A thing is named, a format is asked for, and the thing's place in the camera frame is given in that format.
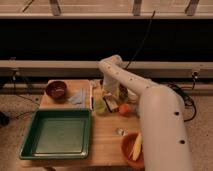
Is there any green plastic tray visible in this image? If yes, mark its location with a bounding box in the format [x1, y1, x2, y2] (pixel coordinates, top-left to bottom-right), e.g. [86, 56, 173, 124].
[19, 109, 92, 160]

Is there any yellow banana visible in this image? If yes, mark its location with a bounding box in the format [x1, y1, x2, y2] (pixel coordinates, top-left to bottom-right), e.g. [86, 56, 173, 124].
[129, 133, 142, 161]

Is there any green apple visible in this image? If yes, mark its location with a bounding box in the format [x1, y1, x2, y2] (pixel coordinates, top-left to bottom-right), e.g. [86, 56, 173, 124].
[94, 99, 107, 115]

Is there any wooden block eraser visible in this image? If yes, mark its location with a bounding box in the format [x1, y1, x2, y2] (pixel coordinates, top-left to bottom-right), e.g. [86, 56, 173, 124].
[104, 97, 119, 112]

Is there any orange bowl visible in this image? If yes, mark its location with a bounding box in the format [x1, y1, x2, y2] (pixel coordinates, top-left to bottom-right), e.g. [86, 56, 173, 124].
[121, 133, 144, 170]

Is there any blue cloth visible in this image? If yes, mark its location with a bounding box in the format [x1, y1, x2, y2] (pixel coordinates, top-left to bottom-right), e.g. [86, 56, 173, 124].
[68, 88, 86, 105]

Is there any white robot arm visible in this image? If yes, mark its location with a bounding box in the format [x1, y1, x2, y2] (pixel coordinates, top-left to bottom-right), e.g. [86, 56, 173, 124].
[98, 55, 193, 171]

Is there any orange fruit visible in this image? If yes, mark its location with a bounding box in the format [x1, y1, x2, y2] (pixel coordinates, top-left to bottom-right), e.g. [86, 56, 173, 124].
[119, 103, 132, 117]

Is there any wooden cutting board table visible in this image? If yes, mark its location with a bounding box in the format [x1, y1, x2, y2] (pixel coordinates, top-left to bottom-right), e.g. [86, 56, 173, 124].
[20, 80, 139, 167]

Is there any small clear glass piece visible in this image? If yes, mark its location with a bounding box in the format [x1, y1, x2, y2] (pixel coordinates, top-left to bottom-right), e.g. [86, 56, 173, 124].
[115, 128, 127, 136]

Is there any dark red bowl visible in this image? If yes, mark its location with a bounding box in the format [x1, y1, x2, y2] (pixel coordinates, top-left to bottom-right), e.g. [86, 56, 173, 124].
[45, 81, 67, 100]

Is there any black cable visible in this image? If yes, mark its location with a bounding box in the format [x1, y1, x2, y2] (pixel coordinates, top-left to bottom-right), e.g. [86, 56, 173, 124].
[118, 9, 157, 77]

